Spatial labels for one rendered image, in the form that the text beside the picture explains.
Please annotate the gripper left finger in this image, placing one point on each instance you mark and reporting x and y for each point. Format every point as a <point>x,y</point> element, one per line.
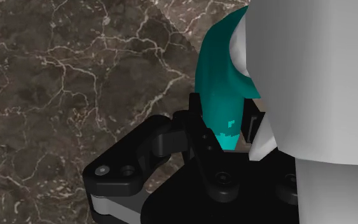
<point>119,169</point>

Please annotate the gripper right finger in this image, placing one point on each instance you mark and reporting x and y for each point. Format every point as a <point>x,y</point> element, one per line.
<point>250,124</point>

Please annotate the teal and white curved object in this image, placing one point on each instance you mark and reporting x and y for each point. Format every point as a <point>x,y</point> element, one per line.
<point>217,83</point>

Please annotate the white rounded object with stem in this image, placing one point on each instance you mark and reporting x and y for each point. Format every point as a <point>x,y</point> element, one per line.
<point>312,80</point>

